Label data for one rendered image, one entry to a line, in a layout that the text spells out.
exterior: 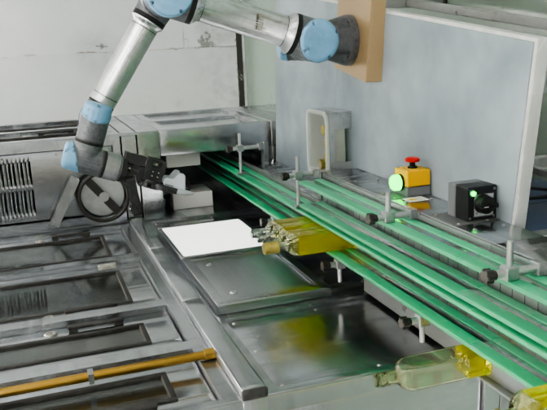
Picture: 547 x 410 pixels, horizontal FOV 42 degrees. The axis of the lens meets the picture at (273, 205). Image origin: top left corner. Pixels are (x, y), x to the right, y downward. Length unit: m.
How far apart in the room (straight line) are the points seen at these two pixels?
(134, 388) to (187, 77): 4.35
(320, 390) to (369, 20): 1.06
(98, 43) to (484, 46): 4.29
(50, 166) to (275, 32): 1.32
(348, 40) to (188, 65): 3.74
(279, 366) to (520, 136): 0.75
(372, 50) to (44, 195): 1.50
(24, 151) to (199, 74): 3.08
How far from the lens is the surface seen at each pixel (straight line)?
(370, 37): 2.11
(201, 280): 2.16
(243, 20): 1.96
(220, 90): 5.89
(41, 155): 2.98
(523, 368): 1.44
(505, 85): 1.67
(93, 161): 1.95
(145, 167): 1.98
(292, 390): 1.57
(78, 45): 5.69
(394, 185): 1.91
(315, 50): 1.99
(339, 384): 1.61
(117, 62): 2.05
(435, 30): 1.90
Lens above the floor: 1.75
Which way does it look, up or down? 18 degrees down
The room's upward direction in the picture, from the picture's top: 97 degrees counter-clockwise
